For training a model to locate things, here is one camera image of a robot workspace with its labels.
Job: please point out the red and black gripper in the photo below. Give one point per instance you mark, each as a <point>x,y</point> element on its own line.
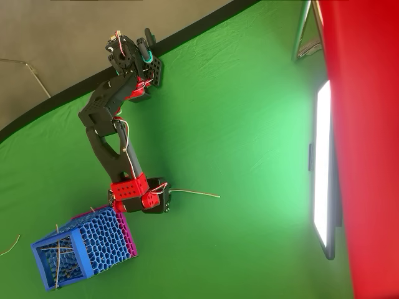
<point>133,208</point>

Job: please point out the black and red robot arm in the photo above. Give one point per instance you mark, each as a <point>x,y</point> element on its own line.
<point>103,109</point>

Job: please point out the blue and magenta lattice basket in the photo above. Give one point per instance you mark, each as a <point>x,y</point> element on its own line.
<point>103,240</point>

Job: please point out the green cloth with black border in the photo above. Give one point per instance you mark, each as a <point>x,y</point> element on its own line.
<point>233,124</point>

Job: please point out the bright white light panel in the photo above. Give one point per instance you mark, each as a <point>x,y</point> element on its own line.
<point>321,162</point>

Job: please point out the large red blurred object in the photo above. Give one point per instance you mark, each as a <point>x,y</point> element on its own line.
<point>368,140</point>

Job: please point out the small wrist camera on mount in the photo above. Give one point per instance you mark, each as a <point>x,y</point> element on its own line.
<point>111,197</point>

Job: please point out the metal stand frame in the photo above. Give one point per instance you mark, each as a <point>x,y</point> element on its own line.
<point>300,34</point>

